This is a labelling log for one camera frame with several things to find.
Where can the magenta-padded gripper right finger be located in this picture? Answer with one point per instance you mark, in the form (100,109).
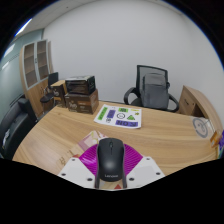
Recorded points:
(145,171)

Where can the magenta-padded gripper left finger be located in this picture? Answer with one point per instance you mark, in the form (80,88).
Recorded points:
(76,171)

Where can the black computer mouse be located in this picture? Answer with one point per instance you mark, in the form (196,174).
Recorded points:
(110,160)

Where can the white sticker sheet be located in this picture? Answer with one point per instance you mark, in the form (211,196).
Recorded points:
(118,116)

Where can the brown printed cardboard box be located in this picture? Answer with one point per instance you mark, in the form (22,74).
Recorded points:
(81,103)

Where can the black leather sofa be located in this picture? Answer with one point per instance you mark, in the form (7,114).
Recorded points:
(15,130)

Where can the small brown cardboard box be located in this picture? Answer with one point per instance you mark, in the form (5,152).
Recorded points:
(58,93)

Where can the grey backpack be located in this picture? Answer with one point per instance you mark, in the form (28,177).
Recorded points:
(154,91)

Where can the black product box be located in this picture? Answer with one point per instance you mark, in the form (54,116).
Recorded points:
(80,85)

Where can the wooden side desk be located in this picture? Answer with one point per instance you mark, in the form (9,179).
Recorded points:
(200,103)

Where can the small black chair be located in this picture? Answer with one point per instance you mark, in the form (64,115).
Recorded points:
(51,80)

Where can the black mesh office chair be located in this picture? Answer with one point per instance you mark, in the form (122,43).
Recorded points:
(151,69)

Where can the wooden shelf unit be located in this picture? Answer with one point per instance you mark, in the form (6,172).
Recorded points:
(35,73)

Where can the ceiling light panel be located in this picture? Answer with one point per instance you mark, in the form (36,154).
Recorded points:
(23,27)

